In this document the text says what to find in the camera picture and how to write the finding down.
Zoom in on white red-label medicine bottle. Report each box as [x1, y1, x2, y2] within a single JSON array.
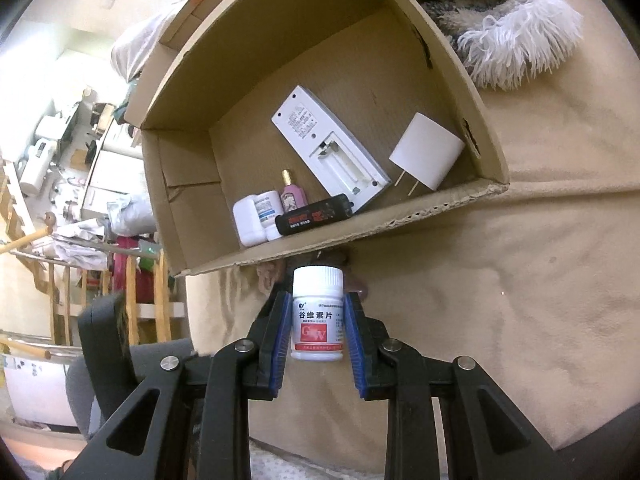
[[291, 266, 344, 362]]

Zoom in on white blue-label medicine bottle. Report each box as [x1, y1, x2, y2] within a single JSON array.
[[253, 191, 284, 242]]

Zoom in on wooden chair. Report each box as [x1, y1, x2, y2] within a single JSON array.
[[1, 226, 186, 347]]

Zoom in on white plastic bottle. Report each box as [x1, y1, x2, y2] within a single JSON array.
[[232, 195, 267, 247]]

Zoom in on pink perfume bottle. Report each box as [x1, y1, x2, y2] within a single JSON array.
[[281, 169, 308, 212]]

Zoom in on brown cardboard box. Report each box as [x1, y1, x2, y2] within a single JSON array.
[[126, 0, 509, 275]]

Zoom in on black rectangular lighter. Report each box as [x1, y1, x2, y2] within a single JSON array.
[[276, 194, 354, 236]]

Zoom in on white remote control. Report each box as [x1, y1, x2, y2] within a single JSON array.
[[271, 86, 390, 212]]

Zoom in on white charger plug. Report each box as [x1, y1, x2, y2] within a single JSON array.
[[390, 113, 465, 195]]

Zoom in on leopard fur blanket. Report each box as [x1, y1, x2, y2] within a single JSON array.
[[416, 0, 582, 90]]

